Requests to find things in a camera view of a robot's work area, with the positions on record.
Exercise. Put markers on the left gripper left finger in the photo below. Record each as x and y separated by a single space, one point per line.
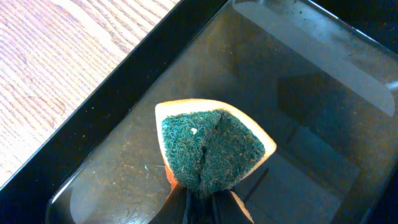
176 208

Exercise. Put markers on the black rectangular water basin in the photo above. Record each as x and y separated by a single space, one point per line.
336 157

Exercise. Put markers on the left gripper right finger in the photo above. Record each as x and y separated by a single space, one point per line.
228 209

